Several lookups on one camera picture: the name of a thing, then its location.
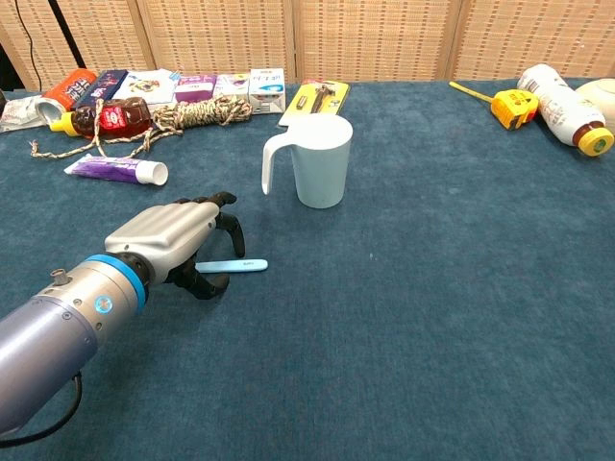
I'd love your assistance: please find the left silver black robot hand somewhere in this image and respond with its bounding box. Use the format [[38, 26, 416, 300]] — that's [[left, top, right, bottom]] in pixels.
[[104, 191, 247, 302]]

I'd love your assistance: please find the purple toothpaste tube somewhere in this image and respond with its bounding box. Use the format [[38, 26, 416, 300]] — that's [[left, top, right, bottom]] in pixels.
[[63, 153, 169, 186]]

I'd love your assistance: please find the light blue toothbrush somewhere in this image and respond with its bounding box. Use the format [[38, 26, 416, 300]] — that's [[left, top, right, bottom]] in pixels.
[[194, 258, 269, 275]]

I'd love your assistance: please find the razor in yellow package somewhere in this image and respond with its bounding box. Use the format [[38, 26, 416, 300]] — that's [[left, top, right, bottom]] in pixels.
[[278, 79, 351, 129]]

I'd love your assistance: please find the amber honey bottle yellow cap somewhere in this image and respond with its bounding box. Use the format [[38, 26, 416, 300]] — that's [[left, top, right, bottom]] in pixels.
[[49, 96, 153, 141]]

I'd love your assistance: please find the white snack bag dog print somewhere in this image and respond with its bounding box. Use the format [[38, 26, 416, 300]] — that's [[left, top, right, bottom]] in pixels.
[[112, 68, 182, 106]]

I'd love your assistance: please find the dark blue box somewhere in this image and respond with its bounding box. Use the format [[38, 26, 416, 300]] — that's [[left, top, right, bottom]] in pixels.
[[74, 69, 130, 110]]

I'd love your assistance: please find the white purple small carton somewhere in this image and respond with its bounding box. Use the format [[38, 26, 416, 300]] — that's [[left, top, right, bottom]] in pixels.
[[213, 72, 251, 103]]

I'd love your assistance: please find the orange red drink can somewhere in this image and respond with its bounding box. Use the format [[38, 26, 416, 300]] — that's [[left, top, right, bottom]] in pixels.
[[35, 68, 99, 127]]

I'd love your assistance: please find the white blue milk carton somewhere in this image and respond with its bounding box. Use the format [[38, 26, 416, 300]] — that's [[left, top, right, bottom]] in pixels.
[[247, 67, 287, 116]]

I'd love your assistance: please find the silver white foil packet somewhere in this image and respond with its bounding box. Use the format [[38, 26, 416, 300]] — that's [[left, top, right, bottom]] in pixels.
[[0, 94, 47, 134]]

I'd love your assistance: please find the black tripod pole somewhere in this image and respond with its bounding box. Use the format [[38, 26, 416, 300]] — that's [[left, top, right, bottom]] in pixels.
[[47, 0, 87, 71]]

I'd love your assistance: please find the teal table cloth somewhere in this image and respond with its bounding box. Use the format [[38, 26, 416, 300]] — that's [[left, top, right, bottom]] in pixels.
[[0, 79, 615, 461]]

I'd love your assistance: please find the bamboo folding screen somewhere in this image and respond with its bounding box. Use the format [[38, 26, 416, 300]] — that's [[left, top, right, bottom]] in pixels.
[[0, 0, 615, 92]]

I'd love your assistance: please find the yellow tape measure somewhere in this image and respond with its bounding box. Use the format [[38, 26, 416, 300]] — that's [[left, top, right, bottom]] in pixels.
[[448, 80, 539, 132]]

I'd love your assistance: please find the white drink bottle yellow cap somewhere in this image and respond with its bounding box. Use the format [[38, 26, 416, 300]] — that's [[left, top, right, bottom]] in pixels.
[[516, 63, 615, 158]]

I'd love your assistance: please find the beige bowl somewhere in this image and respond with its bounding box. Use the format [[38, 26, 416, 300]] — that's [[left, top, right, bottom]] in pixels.
[[575, 78, 615, 133]]

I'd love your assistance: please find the beige braided rope bundle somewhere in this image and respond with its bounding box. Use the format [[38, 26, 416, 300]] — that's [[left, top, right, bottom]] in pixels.
[[29, 94, 254, 160]]

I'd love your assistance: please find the white cup with handle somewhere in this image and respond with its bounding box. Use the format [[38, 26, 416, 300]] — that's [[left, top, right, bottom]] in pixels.
[[261, 113, 355, 209]]

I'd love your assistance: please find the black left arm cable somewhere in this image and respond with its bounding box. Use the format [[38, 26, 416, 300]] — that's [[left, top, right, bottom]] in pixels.
[[0, 372, 84, 450]]

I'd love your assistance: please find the thin black hanging cable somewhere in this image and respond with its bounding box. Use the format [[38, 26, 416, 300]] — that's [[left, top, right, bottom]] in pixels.
[[13, 0, 42, 92]]

